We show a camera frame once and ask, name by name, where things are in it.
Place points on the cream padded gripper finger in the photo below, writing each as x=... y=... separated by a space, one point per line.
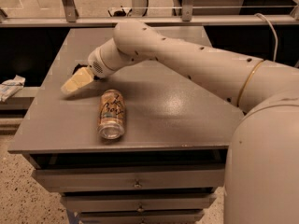
x=80 y=79

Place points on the black rxbar chocolate bar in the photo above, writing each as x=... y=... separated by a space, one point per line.
x=77 y=67

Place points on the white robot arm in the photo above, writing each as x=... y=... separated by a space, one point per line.
x=261 y=183

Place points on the orange la croix can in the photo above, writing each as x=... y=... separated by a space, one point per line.
x=111 y=116

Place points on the grey metal railing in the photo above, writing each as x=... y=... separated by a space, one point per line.
x=93 y=13

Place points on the black object behind railing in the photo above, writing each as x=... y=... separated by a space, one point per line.
x=119 y=11

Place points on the grey drawer cabinet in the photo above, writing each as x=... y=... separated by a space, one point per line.
x=168 y=120

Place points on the middle grey drawer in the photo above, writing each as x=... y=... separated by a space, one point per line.
x=139 y=202

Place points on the grey drawer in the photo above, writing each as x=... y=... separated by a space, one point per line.
x=139 y=202
x=128 y=178
x=147 y=217

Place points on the top grey drawer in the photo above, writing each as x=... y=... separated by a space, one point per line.
x=128 y=178

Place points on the bottom grey drawer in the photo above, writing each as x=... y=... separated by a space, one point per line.
x=147 y=217

